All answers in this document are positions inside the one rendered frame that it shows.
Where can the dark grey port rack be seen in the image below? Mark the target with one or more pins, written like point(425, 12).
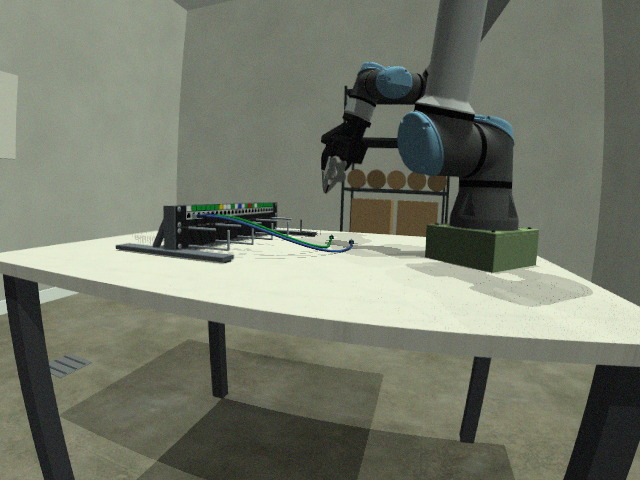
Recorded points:
point(178, 241)

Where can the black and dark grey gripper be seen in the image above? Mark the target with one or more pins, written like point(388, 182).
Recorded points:
point(353, 152)

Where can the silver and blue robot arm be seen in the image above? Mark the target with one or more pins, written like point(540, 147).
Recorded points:
point(440, 141)

